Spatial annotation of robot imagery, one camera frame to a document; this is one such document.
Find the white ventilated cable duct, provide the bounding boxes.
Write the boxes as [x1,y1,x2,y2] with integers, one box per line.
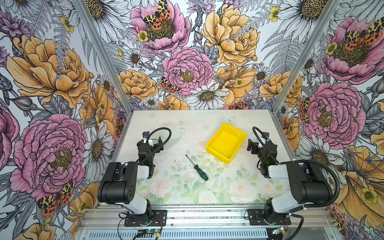
[82,228,268,240]

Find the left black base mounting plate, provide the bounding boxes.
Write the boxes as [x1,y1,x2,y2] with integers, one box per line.
[124,210,168,227]

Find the aluminium front frame rail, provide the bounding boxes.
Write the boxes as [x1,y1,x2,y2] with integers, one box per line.
[79,205,333,230]

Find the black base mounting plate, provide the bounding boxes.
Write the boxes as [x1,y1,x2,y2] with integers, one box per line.
[124,210,168,227]
[246,209,291,226]

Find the left green circuit board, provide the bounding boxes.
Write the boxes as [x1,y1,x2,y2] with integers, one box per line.
[138,229,161,235]

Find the black corrugated cable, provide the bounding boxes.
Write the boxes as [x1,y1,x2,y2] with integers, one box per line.
[138,127,172,165]
[252,126,341,208]

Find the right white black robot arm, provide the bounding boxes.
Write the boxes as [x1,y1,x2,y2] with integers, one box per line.
[247,127,341,225]

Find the green black handled screwdriver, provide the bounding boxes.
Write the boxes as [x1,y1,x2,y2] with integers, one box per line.
[186,155,209,181]

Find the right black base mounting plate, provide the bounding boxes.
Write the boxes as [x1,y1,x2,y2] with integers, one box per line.
[246,209,291,226]

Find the right black corrugated cable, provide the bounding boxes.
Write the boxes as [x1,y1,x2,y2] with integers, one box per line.
[252,126,341,208]

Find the right green circuit board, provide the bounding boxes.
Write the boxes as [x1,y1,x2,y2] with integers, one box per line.
[272,227,286,235]

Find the left black corrugated cable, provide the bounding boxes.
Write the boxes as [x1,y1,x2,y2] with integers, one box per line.
[138,127,172,165]

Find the green circuit board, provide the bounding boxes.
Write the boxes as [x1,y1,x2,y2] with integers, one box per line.
[272,227,286,235]
[138,229,161,235]

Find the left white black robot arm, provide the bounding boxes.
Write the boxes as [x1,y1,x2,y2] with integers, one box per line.
[97,132,164,219]

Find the yellow plastic bin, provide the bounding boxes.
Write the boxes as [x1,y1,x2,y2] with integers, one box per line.
[206,123,247,165]

